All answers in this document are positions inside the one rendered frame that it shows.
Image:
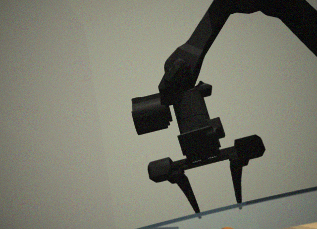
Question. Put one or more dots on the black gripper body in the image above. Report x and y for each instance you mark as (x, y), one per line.
(251, 146)

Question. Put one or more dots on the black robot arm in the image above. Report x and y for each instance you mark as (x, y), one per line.
(152, 113)

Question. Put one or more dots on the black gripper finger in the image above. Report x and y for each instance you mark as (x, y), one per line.
(236, 173)
(182, 181)

